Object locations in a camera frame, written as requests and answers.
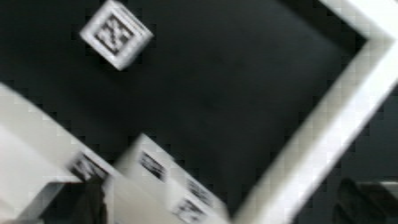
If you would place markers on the white chair back frame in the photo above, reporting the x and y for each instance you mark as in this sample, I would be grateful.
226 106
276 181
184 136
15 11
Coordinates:
40 149

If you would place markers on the white chair nut cube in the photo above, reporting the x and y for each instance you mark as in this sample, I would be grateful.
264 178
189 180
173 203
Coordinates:
116 34

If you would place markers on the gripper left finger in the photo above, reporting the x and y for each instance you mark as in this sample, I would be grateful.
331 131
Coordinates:
68 204

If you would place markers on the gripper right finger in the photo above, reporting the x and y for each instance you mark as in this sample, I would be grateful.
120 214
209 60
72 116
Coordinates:
367 202

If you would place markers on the white chair leg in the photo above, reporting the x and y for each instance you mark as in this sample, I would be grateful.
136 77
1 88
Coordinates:
159 196

